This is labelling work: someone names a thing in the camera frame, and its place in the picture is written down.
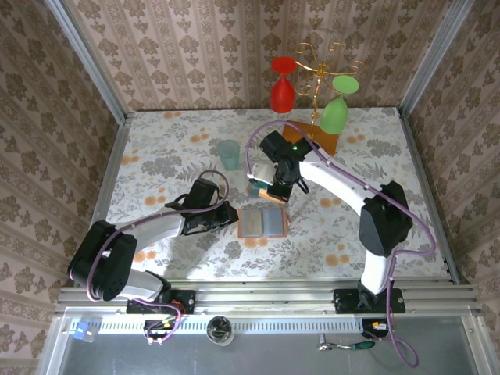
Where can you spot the teal credit card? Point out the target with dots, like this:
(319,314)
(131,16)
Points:
(258,192)
(258,186)

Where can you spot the clear plastic box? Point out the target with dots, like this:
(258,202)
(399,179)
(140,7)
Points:
(247,191)

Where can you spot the brown leather card holder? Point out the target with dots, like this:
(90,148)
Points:
(273,223)

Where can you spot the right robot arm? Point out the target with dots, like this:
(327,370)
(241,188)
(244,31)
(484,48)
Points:
(384,222)

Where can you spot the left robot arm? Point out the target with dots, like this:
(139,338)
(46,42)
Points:
(101,261)

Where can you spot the teal plastic cup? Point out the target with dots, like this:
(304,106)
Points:
(229,156)

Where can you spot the gold glass rack stand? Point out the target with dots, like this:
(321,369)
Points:
(330,144)

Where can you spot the red wine glass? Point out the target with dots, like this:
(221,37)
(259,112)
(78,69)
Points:
(282,97)

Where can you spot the green wine glass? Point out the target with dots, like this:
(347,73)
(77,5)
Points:
(334,117)

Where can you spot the round metal cup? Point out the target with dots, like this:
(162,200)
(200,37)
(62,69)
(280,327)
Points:
(220,330)

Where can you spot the grey metal shelf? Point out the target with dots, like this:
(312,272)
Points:
(273,359)

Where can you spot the silver ratchet wrench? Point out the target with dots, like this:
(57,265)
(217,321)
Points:
(326,345)

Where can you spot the blue white connector block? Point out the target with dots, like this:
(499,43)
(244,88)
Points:
(81,331)

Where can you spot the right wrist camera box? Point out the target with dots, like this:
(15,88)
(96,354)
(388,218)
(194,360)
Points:
(261,173)

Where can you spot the aluminium frame cross rail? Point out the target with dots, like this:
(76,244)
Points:
(265,298)

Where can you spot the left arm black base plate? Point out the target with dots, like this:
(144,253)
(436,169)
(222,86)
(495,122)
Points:
(187,301)

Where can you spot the aluminium table side rail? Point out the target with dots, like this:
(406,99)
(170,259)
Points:
(420,166)
(115,156)

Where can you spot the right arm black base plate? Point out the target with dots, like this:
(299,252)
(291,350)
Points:
(343,302)

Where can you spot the black wiring connector bracket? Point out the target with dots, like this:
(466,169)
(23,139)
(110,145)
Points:
(371,330)
(156,328)

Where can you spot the aluminium frame post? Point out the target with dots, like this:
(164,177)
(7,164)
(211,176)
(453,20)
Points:
(436,54)
(90,66)

